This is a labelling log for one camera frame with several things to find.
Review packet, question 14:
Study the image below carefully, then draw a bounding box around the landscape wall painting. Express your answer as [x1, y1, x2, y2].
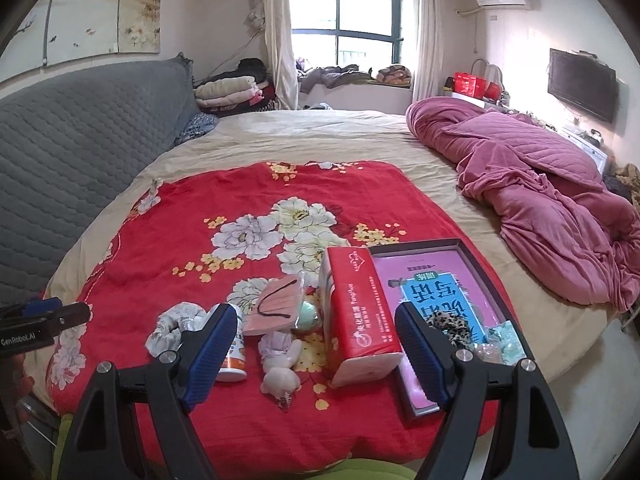
[0, 0, 162, 82]

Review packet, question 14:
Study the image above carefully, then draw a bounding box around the small green tissue pack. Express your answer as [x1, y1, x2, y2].
[484, 321, 527, 367]

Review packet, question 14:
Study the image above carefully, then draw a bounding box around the leopard print scrunchie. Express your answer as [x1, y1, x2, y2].
[431, 310, 484, 349]

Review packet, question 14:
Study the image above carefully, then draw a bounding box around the grey clothes pile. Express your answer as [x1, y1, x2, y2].
[299, 64, 374, 94]

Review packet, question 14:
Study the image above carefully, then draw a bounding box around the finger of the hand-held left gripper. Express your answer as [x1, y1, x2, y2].
[22, 297, 64, 317]
[47, 301, 92, 337]

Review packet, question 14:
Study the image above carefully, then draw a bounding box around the white curtain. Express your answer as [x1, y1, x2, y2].
[247, 0, 301, 111]
[410, 0, 454, 106]

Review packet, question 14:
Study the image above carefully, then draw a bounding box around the stack of folded clothes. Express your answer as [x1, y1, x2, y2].
[194, 76, 272, 112]

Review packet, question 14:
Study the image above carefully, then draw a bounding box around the black television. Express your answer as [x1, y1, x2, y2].
[547, 48, 619, 125]

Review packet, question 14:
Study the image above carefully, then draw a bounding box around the pink face mask pack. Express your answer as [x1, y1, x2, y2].
[243, 277, 307, 337]

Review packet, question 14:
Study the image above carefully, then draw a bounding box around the pink quilt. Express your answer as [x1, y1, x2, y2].
[406, 97, 640, 314]

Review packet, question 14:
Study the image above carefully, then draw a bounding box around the pink copybook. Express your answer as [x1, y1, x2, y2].
[373, 246, 507, 412]

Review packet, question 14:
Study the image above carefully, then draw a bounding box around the grey quilted headboard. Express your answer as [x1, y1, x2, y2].
[0, 52, 199, 302]

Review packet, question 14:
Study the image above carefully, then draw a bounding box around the blue patterned cloth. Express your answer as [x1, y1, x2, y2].
[173, 112, 221, 146]

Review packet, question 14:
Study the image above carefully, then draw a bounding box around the person's left hand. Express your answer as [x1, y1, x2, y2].
[14, 360, 35, 425]

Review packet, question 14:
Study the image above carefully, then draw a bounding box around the white orange vitamin bottle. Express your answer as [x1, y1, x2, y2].
[216, 305, 249, 384]

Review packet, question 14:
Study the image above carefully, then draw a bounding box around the red tissue box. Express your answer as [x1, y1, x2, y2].
[319, 246, 405, 389]

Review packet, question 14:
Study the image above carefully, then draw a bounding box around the green sponge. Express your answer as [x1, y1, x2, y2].
[291, 271, 326, 334]

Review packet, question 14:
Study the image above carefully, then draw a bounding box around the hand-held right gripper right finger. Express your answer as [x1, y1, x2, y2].
[394, 302, 581, 480]

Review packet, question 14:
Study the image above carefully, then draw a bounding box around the white tv cabinet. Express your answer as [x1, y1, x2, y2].
[559, 125, 612, 177]

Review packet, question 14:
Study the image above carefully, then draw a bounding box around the black cloth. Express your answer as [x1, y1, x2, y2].
[236, 58, 269, 84]

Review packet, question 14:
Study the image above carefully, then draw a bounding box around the red floral blanket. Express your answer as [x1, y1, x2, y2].
[47, 160, 507, 472]

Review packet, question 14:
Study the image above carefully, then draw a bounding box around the small doll with keychain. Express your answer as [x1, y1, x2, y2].
[258, 330, 304, 412]

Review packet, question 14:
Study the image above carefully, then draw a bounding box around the pink box with black edge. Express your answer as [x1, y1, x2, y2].
[367, 237, 537, 422]

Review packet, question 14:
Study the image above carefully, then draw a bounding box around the patterned folded blanket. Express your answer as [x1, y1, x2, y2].
[375, 63, 414, 87]

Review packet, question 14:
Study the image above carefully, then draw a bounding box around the red gift bag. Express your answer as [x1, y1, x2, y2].
[453, 72, 486, 99]

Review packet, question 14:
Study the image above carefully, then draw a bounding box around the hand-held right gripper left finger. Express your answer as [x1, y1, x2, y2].
[57, 302, 239, 480]

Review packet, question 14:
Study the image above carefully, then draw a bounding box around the light grey scrunchie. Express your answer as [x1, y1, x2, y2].
[145, 301, 216, 359]

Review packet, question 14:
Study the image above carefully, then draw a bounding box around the clear plastic bag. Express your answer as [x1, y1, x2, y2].
[469, 339, 502, 367]

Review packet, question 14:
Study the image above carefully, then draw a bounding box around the window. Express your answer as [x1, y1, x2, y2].
[289, 0, 405, 69]

